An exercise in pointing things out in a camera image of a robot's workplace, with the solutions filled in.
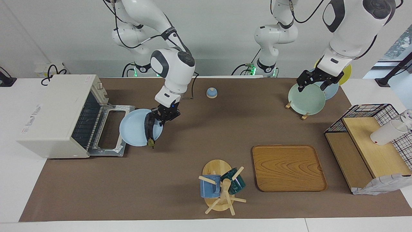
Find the grey white patterned cloth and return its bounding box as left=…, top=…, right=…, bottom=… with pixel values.
left=352, top=173, right=412, bottom=196

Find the wooden mug tree stand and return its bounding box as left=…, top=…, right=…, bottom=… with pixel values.
left=198, top=159, right=247, bottom=216

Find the pale green plate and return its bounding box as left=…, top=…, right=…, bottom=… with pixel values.
left=288, top=83, right=326, bottom=116

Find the wooden serving tray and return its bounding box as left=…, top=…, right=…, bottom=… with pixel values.
left=252, top=145, right=328, bottom=193

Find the black clamp base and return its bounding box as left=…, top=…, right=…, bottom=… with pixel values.
left=0, top=66, right=17, bottom=87

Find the dark green mug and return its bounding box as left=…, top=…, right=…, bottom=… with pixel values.
left=220, top=168, right=246, bottom=195

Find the dark purple eggplant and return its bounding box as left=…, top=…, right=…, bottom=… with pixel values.
left=144, top=111, right=158, bottom=150

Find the yellow plate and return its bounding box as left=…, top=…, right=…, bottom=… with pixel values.
left=314, top=59, right=352, bottom=86

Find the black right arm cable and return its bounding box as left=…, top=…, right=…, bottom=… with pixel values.
left=103, top=0, right=199, bottom=100

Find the wire and wood shelf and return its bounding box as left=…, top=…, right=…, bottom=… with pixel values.
left=324, top=103, right=412, bottom=194

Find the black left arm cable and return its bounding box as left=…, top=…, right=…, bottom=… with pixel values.
left=270, top=0, right=325, bottom=24

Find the black camera stand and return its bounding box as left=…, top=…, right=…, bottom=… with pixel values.
left=375, top=52, right=412, bottom=87

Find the white toaster oven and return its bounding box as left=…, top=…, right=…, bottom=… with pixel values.
left=16, top=75, right=136, bottom=159

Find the wooden plate rack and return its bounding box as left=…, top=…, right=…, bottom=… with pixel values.
left=285, top=101, right=310, bottom=121

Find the white cup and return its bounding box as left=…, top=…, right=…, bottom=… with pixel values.
left=370, top=120, right=409, bottom=146

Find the clear glass cup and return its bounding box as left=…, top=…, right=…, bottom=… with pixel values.
left=399, top=109, right=412, bottom=129

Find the black power cable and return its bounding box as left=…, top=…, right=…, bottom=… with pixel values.
left=41, top=64, right=69, bottom=86

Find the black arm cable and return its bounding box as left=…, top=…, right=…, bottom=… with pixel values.
left=270, top=0, right=325, bottom=24
left=103, top=0, right=199, bottom=100

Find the brown table mat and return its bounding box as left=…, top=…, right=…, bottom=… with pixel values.
left=19, top=77, right=412, bottom=222

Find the light blue racked plate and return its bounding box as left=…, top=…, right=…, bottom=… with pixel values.
left=314, top=81, right=339, bottom=101

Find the blue mug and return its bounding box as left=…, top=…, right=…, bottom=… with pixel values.
left=200, top=175, right=222, bottom=198

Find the white wall socket box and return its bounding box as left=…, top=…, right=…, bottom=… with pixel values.
left=35, top=63, right=66, bottom=78

